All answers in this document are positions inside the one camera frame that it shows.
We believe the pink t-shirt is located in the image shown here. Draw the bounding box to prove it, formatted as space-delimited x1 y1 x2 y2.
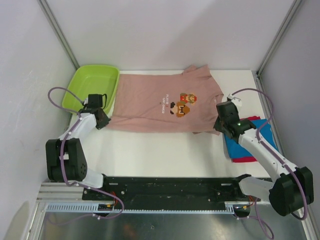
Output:
108 65 224 134

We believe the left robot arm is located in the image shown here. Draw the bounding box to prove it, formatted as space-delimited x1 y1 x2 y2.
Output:
45 94 111 200

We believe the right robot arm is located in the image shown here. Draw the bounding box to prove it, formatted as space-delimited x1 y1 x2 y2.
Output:
214 100 314 216

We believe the green plastic tub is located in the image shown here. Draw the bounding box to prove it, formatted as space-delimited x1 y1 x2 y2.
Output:
62 64 120 114

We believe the blue folded t-shirt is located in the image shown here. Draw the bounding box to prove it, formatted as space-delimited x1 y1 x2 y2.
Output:
223 118 278 159

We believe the red folded t-shirt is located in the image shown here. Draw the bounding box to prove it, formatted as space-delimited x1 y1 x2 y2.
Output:
231 116 261 163

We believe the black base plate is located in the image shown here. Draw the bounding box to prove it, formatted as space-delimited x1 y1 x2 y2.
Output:
50 174 262 204

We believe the aluminium frame rail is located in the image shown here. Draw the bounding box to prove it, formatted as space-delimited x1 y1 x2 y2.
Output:
36 182 273 204

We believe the grey slotted cable duct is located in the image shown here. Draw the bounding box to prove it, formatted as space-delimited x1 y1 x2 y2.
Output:
45 202 235 215

